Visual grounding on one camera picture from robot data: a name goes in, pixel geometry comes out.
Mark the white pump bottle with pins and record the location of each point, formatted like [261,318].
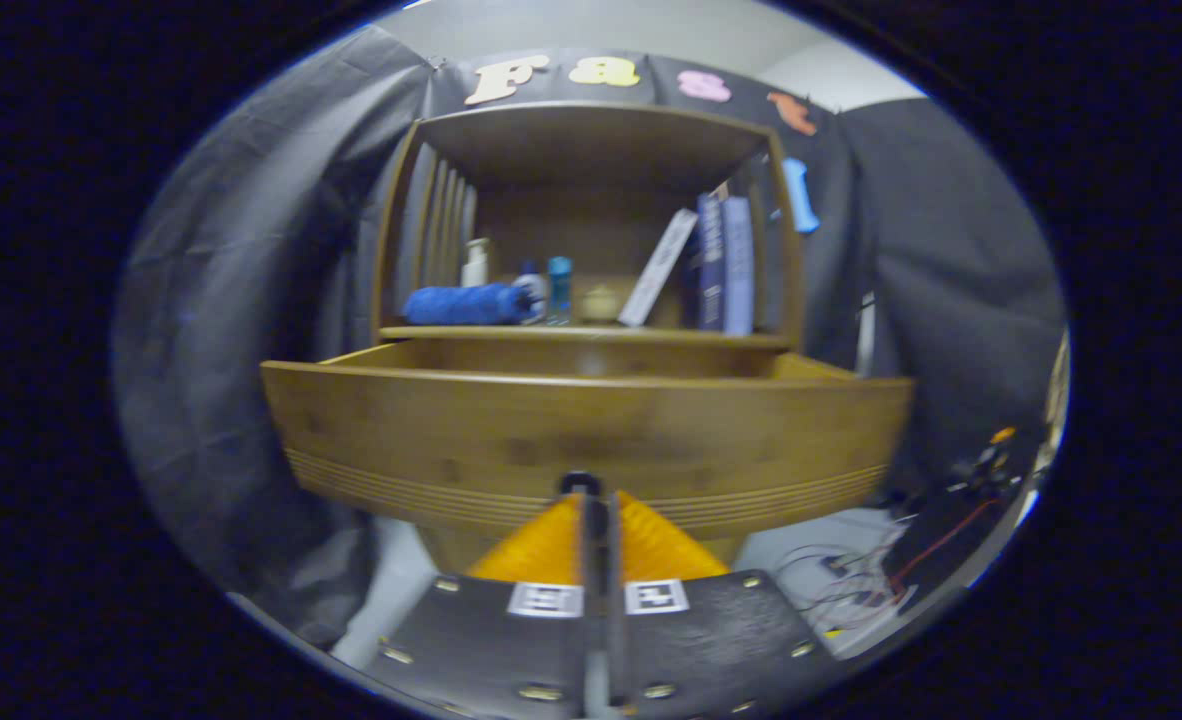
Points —
[474,268]

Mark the clear blue bottle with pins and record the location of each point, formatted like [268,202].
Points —
[559,290]

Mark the dark blue book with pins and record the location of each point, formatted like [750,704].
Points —
[710,265]

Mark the beige lidded teacup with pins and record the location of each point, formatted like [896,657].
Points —
[600,303]

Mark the black device with orange part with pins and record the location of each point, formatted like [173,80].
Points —
[991,460]

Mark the white bottle with blue cap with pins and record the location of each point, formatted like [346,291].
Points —
[533,290]

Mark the white book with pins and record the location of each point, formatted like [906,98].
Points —
[656,270]

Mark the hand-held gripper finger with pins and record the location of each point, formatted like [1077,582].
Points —
[614,560]
[591,560]

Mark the blue folded towel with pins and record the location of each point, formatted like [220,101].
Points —
[461,305]

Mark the pale purple book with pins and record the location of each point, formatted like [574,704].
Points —
[738,265]

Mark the wooden cabinet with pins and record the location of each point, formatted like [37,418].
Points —
[591,150]

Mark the wooden countertop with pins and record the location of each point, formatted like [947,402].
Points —
[591,333]

